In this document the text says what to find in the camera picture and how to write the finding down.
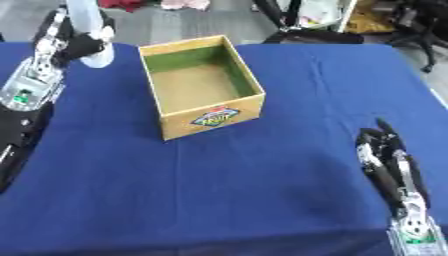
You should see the pink cloth item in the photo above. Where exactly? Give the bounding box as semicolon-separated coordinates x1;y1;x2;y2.
159;0;212;12

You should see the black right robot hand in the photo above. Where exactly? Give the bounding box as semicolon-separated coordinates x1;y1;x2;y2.
353;117;434;219

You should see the black office chair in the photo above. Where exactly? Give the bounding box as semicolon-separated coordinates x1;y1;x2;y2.
383;0;448;74

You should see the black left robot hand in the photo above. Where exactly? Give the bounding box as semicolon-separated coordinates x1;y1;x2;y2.
31;7;118;65

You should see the yellow bag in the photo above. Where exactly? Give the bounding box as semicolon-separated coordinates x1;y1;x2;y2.
344;0;399;35

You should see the red cloth item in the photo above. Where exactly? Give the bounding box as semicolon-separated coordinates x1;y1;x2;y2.
96;0;149;13

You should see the black tripod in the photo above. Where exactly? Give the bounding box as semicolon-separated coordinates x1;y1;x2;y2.
250;0;366;45

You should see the tan cardboard box green inside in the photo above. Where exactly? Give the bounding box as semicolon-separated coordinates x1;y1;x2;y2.
136;34;268;142

